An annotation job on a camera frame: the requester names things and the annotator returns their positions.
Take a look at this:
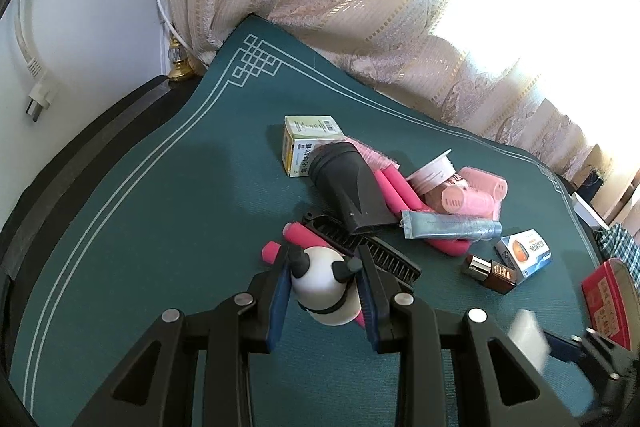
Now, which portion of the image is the brown perfume bottle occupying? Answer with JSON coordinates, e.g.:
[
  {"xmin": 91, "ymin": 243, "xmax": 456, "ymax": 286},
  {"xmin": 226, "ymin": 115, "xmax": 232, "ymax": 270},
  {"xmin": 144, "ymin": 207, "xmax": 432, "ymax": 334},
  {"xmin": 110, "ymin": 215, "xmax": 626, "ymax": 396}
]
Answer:
[{"xmin": 462, "ymin": 255, "xmax": 516, "ymax": 295}]

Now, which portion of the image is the blue orange medicine box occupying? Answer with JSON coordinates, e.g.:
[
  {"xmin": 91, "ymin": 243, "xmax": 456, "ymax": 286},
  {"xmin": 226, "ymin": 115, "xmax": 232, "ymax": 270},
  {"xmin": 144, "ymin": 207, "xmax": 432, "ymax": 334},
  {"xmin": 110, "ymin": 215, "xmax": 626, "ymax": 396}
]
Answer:
[{"xmin": 495, "ymin": 229, "xmax": 552, "ymax": 284}]

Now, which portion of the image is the light pink hair roller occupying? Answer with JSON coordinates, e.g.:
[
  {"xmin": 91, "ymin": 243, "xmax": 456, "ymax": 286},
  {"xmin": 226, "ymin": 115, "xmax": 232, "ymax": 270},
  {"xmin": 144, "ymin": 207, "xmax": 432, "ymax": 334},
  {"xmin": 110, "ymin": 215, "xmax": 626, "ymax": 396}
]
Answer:
[{"xmin": 424, "ymin": 184, "xmax": 495, "ymax": 217}]

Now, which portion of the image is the blue glitter tube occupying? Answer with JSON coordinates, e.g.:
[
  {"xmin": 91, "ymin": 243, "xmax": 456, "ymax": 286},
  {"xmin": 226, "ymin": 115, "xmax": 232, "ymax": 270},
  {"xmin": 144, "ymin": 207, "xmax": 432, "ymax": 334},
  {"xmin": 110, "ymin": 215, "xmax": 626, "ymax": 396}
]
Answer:
[{"xmin": 400, "ymin": 210, "xmax": 502, "ymax": 241}]

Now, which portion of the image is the white panda toy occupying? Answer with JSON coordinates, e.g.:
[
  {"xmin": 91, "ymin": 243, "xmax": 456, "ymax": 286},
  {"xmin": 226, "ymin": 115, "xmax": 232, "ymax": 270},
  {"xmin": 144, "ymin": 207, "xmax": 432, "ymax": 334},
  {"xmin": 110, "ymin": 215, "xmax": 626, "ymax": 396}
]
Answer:
[{"xmin": 290, "ymin": 246, "xmax": 362, "ymax": 326}]

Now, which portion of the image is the pink foam curler rod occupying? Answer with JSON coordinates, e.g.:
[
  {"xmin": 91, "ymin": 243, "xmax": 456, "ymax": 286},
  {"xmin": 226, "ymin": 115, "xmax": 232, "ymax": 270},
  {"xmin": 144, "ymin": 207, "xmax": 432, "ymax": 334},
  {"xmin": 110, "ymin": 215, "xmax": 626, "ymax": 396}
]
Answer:
[{"xmin": 373, "ymin": 166, "xmax": 471, "ymax": 257}]

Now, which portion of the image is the black comb attachment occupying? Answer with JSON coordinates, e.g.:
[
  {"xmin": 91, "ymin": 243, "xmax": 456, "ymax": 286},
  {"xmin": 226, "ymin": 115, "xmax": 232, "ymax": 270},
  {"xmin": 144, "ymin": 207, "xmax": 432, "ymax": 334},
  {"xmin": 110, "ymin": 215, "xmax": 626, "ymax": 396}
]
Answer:
[{"xmin": 302, "ymin": 211, "xmax": 422, "ymax": 286}]

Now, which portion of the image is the yellow green medicine box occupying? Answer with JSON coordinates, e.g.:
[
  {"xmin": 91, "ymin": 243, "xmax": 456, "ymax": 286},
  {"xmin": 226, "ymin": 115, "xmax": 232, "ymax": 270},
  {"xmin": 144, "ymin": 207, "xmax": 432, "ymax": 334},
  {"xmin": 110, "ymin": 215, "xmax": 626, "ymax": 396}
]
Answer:
[{"xmin": 282, "ymin": 115, "xmax": 345, "ymax": 178}]

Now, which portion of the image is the red tin box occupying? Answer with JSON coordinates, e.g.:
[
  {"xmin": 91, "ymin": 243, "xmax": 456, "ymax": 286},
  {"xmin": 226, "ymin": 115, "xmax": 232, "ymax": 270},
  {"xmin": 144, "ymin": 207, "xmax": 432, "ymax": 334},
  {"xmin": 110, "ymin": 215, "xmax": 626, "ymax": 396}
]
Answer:
[{"xmin": 582, "ymin": 258, "xmax": 639, "ymax": 355}]

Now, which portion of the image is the plaid folded cloth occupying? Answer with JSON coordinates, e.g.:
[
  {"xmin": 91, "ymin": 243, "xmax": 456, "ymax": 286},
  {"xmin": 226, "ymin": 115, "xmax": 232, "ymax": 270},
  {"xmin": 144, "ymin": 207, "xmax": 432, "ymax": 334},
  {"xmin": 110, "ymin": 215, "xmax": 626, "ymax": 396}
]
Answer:
[{"xmin": 594, "ymin": 223, "xmax": 640, "ymax": 291}]

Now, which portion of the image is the white power strip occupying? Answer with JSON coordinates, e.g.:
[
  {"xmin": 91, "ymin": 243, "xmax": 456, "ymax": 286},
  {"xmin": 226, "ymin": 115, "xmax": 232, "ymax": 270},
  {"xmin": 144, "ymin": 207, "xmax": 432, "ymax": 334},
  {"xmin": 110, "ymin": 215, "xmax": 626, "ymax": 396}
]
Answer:
[{"xmin": 570, "ymin": 192, "xmax": 610, "ymax": 230}]

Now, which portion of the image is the gold curtain tieback knob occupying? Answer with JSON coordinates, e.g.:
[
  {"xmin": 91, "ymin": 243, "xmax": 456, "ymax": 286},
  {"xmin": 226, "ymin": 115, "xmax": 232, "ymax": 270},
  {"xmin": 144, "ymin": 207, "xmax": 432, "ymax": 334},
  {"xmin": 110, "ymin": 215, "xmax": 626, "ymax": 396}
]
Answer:
[{"xmin": 167, "ymin": 37, "xmax": 195, "ymax": 81}]

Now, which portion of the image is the beige patterned curtain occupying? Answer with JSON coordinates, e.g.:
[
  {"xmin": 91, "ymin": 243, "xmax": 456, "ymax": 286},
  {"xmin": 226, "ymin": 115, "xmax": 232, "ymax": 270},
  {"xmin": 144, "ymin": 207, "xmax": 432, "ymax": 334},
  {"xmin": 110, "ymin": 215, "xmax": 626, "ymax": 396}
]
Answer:
[{"xmin": 169, "ymin": 0, "xmax": 639, "ymax": 176}]

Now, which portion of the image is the white power plug cable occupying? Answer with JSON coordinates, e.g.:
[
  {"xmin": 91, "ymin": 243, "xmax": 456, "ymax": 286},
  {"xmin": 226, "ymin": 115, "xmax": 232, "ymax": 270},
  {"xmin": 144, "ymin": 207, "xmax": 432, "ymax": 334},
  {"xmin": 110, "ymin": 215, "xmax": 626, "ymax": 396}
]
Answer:
[{"xmin": 13, "ymin": 0, "xmax": 61, "ymax": 124}]

